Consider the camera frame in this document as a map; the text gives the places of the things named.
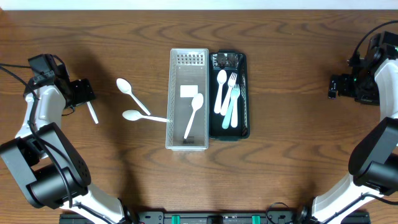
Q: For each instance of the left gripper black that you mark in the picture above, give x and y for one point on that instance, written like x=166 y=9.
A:
x=86 y=93

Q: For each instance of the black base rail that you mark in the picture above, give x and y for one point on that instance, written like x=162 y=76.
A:
x=214 y=218

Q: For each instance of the black plastic basket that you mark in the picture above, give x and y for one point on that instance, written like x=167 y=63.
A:
x=236 y=62

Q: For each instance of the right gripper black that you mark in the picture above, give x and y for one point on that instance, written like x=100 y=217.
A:
x=346 y=89

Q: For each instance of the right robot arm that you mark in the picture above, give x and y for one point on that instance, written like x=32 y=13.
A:
x=372 y=167

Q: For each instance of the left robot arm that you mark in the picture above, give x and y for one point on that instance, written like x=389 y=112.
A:
x=47 y=168

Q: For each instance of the clear plastic basket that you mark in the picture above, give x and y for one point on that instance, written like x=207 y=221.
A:
x=188 y=76

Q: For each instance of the white spoon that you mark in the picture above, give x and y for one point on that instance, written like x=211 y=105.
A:
x=125 y=87
x=196 y=104
x=221 y=79
x=92 y=112
x=134 y=115

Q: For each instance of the white fork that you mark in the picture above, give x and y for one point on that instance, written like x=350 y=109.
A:
x=231 y=84
x=234 y=115

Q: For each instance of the pale blue plastic fork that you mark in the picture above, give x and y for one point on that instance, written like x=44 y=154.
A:
x=234 y=96

